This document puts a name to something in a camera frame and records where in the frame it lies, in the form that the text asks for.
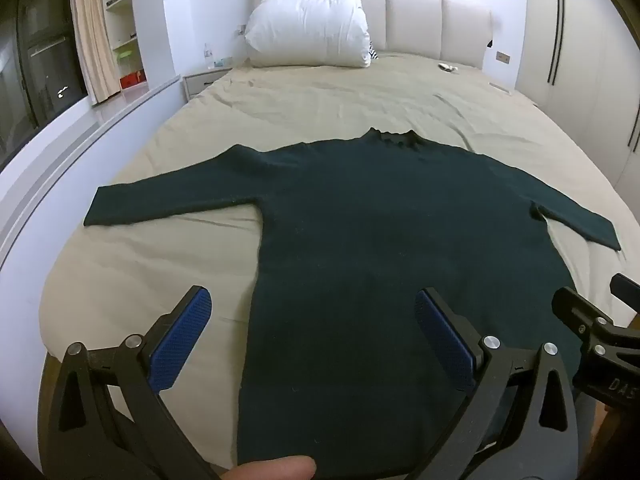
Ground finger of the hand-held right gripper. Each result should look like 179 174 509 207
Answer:
551 285 617 356
610 272 640 307

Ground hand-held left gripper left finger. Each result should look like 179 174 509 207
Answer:
42 285 221 480

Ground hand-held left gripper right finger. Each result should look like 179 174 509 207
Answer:
410 287 581 480

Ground dark green sweater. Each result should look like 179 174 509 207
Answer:
83 127 622 480

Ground person's left hand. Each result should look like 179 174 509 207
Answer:
220 455 317 480

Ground low white nightstand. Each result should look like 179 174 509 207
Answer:
487 81 540 107

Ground white wardrobe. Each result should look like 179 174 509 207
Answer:
515 0 640 201

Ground white window sill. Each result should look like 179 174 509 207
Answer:
0 74 182 266

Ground beige bed with headboard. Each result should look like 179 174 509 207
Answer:
39 51 640 476

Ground beige curtain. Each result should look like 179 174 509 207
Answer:
71 0 122 106

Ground dark window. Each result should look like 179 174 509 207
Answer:
0 0 89 161

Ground beige padded headboard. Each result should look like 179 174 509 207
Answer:
250 0 494 68

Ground white pillow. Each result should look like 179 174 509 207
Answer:
243 0 373 69

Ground black wardrobe handle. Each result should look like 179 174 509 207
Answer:
626 102 640 154
547 0 566 86

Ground white wall shelf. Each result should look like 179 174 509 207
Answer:
101 0 151 97

